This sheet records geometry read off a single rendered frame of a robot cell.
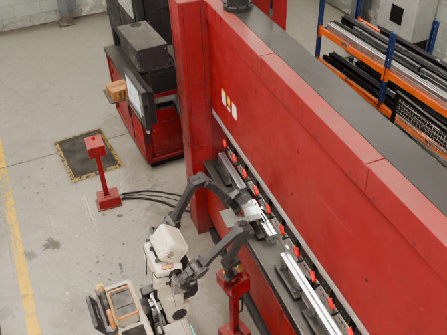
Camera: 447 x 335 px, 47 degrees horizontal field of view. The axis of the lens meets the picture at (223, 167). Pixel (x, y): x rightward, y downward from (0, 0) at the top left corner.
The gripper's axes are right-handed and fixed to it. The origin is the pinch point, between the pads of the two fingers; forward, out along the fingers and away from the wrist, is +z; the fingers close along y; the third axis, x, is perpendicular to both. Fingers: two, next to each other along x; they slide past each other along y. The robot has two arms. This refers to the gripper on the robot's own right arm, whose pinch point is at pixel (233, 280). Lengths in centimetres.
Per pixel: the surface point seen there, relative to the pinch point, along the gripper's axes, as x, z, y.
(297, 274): -31.9, -8.8, 32.5
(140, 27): 174, -103, 63
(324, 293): -67, -38, 27
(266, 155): 12, -73, 56
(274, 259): -6.8, 0.4, 31.5
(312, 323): -62, -6, 18
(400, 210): -107, -139, 41
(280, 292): -30.7, -3.1, 17.5
